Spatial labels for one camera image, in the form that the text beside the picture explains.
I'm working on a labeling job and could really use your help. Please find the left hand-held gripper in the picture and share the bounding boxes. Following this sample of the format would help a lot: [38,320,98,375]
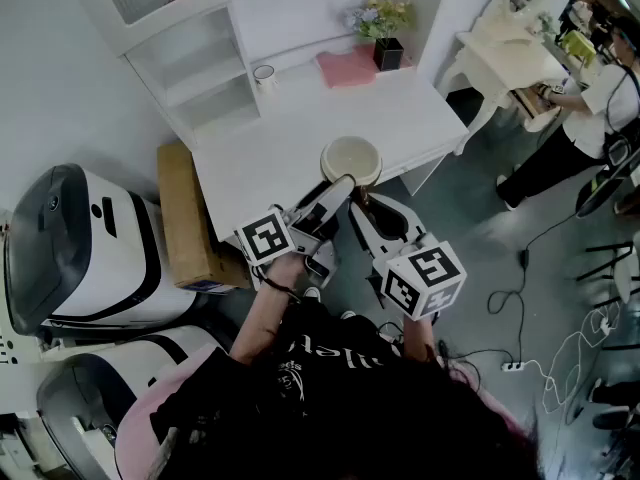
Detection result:
[233,175,359,290]

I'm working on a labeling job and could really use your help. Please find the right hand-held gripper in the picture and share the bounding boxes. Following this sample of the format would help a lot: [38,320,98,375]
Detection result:
[349,195,469,322]

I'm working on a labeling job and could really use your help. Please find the cream ceramic bowl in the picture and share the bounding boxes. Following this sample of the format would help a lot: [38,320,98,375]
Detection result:
[319,136,384,205]

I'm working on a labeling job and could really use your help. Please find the person's right forearm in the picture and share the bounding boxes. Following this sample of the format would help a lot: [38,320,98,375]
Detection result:
[399,312,441,365]

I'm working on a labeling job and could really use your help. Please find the person's left forearm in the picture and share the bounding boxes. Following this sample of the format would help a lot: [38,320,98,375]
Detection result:
[229,255,307,365]

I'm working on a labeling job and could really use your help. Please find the white desk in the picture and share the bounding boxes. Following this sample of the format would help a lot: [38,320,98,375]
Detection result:
[191,42,471,244]

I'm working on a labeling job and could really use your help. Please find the pink cloth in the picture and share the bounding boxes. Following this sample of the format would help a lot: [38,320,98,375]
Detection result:
[314,42,416,89]

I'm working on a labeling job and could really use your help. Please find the white enamel mug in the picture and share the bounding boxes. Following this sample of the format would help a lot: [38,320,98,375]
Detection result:
[252,64,279,94]

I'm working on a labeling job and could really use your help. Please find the brown cardboard box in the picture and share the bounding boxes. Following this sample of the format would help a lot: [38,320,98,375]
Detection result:
[156,142,251,292]

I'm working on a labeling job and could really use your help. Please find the flowers in black pot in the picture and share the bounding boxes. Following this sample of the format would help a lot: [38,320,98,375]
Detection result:
[344,0,416,73]

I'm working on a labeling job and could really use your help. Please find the person's black and pink shirt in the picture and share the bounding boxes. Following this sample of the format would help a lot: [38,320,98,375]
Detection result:
[114,300,541,480]

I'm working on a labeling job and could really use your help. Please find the cream table drawer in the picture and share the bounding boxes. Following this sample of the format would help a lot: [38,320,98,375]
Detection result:
[509,85,562,134]

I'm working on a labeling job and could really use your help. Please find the cream dressing table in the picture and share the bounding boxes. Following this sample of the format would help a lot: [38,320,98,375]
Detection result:
[434,0,584,157]

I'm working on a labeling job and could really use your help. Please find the white machine with dark lid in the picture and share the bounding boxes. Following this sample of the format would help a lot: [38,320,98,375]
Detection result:
[34,325,226,480]
[2,162,199,339]

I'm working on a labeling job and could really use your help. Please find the black machine with green mark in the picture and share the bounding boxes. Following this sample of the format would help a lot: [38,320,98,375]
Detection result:
[574,145,640,219]

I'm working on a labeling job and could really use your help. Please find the yellow green box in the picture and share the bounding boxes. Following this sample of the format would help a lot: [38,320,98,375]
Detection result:
[562,30,599,67]

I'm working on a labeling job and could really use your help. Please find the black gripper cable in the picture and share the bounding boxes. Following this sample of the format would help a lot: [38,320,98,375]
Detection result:
[377,320,406,343]

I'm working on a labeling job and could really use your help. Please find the black floor cable with adapter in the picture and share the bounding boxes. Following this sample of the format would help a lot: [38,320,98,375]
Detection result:
[487,207,581,369]

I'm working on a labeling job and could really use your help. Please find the black metal frame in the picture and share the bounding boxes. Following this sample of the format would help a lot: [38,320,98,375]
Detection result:
[574,240,640,284]

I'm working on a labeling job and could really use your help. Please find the white floor cable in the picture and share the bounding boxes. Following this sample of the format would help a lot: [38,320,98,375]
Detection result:
[522,302,626,414]

